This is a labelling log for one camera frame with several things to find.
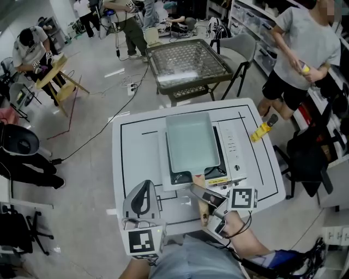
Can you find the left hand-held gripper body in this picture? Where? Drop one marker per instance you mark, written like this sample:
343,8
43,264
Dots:
139,241

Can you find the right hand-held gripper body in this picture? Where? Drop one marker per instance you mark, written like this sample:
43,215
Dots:
242,199

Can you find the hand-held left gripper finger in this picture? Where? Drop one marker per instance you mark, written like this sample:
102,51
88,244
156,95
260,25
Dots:
155,207
136,201

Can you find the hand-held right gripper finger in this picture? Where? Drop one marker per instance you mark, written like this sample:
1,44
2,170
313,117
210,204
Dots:
216,209
199,191

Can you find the rectangular pan with wooden handle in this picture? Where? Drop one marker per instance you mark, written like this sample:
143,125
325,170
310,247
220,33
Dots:
191,141

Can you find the white portable gas stove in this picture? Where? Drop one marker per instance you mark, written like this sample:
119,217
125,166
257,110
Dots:
231,147

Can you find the person's right forearm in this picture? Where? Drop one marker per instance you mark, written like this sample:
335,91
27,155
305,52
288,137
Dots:
245,239

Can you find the person's left forearm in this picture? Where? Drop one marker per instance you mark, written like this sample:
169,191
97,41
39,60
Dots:
135,271

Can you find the white table with black tape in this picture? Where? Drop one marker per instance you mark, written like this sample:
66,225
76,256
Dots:
136,152

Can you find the person's legs in jeans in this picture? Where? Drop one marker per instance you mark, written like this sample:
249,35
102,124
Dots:
196,261

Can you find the black office chair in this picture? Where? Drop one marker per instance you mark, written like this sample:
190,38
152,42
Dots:
308,155
13,229

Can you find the black power adapter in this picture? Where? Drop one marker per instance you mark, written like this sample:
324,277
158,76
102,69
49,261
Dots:
56,161

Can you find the white desk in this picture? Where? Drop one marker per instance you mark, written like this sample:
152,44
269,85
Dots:
27,203

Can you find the white power strip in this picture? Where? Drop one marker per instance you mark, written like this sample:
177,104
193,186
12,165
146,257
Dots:
131,90

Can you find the glass top wicker table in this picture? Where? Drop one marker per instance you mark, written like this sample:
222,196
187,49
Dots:
188,62

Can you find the grey folding chair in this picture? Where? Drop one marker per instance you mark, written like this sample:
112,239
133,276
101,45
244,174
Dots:
240,46

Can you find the wooden stool table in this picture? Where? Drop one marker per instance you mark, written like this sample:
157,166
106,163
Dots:
50,73

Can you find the grey plastic chair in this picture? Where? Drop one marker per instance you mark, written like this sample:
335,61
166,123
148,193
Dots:
21,95

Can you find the beige chair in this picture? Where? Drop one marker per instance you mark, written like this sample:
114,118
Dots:
152,36

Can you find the black and white backpack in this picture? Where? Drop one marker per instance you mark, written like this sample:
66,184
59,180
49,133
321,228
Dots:
219,27

